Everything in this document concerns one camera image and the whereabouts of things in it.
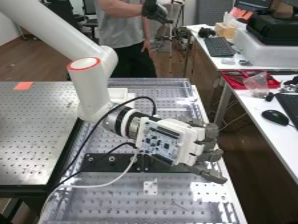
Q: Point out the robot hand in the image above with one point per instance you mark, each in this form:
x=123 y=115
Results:
x=173 y=140

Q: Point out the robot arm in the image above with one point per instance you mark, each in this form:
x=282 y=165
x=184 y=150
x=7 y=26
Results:
x=48 y=26

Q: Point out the black plate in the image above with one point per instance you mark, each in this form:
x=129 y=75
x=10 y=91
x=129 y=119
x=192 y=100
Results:
x=111 y=163

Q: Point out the small white box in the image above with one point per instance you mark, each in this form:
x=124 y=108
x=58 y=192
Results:
x=119 y=94

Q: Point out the clear box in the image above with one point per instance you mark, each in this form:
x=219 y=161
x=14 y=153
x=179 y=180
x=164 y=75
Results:
x=133 y=206

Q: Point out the white desk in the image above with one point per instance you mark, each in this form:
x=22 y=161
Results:
x=221 y=65
x=270 y=140

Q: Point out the red tray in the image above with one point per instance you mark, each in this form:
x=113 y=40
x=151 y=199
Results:
x=235 y=80

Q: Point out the black computer mouse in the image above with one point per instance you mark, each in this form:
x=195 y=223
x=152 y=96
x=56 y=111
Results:
x=274 y=117

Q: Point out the clear plastic cup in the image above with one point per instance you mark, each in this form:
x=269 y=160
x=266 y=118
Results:
x=257 y=85

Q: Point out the black keyboard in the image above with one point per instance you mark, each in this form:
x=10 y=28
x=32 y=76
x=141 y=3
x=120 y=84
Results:
x=289 y=106
x=219 y=46

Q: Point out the tripod stand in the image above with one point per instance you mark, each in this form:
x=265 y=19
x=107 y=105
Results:
x=171 y=43

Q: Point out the white plastic tub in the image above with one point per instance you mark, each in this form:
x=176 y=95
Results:
x=261 y=53

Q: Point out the person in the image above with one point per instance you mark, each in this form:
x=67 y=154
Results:
x=119 y=31

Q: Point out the cardboard box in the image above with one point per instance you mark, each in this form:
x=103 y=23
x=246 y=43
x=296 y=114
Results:
x=224 y=30

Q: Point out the orange tape patch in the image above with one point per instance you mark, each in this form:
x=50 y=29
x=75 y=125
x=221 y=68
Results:
x=23 y=86

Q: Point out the black boxy device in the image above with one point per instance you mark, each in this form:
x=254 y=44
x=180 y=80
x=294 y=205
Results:
x=274 y=30

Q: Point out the small white bracket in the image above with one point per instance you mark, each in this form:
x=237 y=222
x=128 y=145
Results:
x=151 y=187

